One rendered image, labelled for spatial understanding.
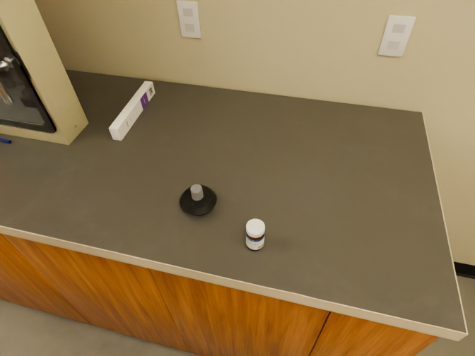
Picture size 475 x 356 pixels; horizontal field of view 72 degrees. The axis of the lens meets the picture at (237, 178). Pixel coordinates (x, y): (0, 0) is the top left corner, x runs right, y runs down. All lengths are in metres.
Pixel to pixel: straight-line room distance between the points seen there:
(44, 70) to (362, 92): 0.95
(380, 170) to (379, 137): 0.14
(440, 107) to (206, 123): 0.76
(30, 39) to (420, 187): 1.04
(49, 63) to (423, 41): 1.03
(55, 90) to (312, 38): 0.76
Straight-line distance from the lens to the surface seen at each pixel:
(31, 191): 1.03
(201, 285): 0.87
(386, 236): 0.84
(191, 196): 0.81
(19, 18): 0.99
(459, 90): 1.25
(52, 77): 1.05
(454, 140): 1.37
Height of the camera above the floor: 1.59
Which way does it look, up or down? 47 degrees down
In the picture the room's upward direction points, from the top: 2 degrees counter-clockwise
